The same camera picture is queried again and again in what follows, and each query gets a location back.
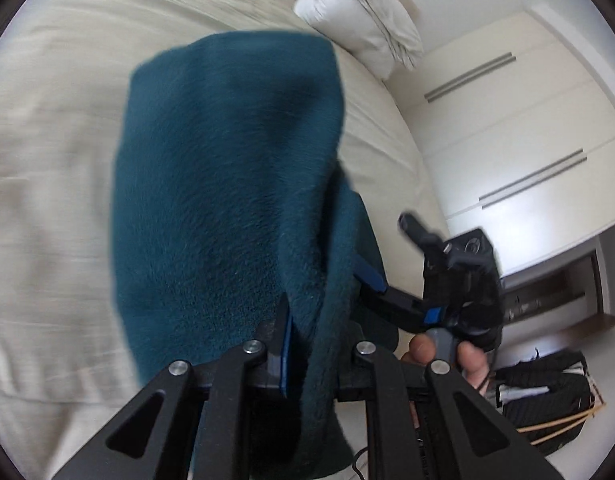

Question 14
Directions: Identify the white wardrobe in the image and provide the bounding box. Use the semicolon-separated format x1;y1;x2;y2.
388;12;615;274

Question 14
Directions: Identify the dark teal knit sweater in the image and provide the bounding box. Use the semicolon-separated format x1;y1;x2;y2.
111;30;399;479

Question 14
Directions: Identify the person right hand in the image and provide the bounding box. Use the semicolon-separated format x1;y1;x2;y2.
399;332;494;391

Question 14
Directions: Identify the beige bed cover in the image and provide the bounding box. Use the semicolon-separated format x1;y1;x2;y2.
0;0;452;480

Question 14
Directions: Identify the white rolled duvet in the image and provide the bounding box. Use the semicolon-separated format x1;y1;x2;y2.
294;0;425;81

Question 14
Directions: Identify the black bag on floor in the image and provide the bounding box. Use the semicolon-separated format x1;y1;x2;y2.
490;350;605;456

